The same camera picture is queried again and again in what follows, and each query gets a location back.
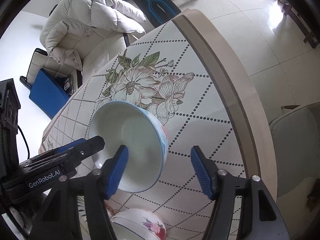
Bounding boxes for white bowl blue dots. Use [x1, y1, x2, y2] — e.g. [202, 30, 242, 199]
[88, 101, 168, 193]

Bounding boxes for white bowl dark rim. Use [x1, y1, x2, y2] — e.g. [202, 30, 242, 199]
[91, 152, 107, 168]

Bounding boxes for dark wooden chair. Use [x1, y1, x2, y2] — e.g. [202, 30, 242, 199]
[282, 2, 319, 49]

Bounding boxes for black blue exercise mat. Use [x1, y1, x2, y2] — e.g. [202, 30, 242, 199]
[133, 0, 181, 28]

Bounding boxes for white puffer jacket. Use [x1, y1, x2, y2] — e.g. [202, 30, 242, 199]
[40, 0, 146, 70]

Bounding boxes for diamond pattern tablecloth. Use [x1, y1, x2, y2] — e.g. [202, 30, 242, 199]
[38, 8, 278, 240]

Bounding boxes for cream padded folding chair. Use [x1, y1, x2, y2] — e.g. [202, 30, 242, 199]
[20, 48, 78, 90]

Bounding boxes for plain white bowl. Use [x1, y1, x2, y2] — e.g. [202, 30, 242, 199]
[108, 208, 167, 240]

